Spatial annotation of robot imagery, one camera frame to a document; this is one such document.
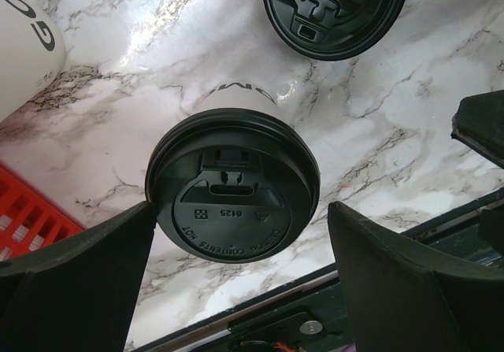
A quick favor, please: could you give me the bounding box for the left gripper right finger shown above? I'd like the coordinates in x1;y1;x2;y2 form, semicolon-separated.
328;202;503;351

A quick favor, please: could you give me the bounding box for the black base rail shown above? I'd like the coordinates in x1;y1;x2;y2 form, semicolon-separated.
212;186;504;352

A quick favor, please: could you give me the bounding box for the black coffee cup lid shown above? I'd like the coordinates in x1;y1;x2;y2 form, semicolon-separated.
145;108;321;264

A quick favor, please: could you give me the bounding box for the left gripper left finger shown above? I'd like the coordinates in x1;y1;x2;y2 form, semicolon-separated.
1;202;156;351

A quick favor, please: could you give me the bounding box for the white paper coffee cup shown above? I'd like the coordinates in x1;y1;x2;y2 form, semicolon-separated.
194;81;282;119

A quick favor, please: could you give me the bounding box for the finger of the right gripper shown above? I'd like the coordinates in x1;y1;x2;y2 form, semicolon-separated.
451;90;504;167

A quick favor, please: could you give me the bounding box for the red plastic basket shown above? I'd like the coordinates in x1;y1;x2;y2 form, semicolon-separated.
1;166;84;261

